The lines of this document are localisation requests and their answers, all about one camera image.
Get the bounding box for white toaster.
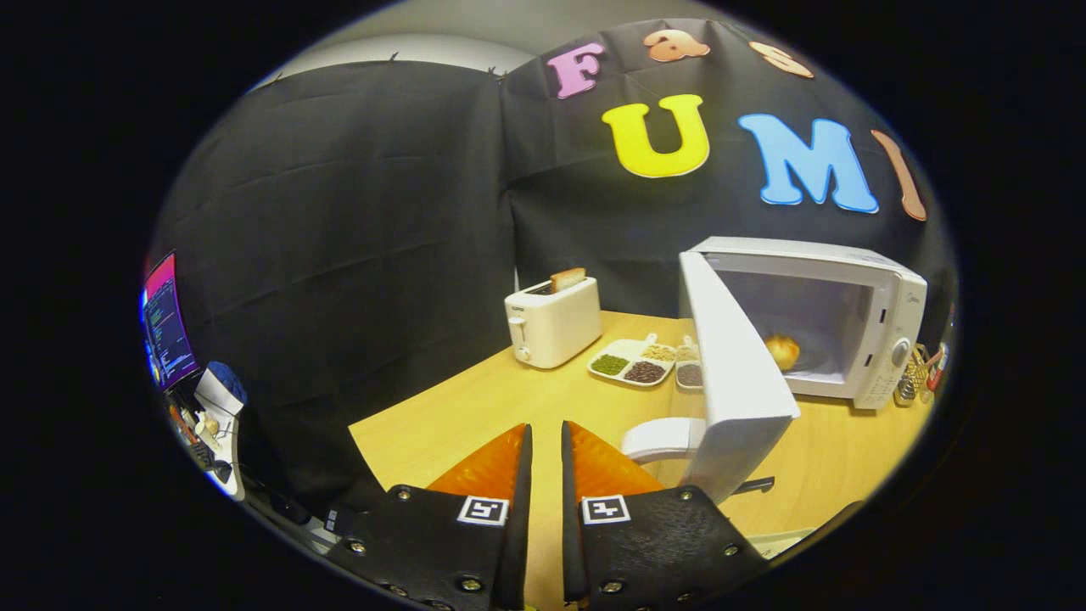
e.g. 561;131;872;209
504;277;603;370

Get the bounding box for white divided bean dish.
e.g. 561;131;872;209
587;333;678;389

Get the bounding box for white microwave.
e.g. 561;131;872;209
621;236;928;506

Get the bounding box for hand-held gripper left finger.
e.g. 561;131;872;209
322;423;534;611

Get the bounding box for computer monitor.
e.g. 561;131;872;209
140;250;202;391

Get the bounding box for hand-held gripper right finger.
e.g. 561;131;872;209
560;420;769;608

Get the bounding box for golden bread bun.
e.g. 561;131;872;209
764;334;802;373

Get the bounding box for black backdrop cloth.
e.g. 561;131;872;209
153;17;960;510

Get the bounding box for plastic bottle red label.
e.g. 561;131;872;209
926;339;951;393

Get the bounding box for metal wire basket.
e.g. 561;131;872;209
895;344;932;406

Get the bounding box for white plate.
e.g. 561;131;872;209
747;528;815;561

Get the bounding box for white and blue object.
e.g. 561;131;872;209
195;361;249;417

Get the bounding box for clear divided bean dish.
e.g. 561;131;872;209
675;335;705;391

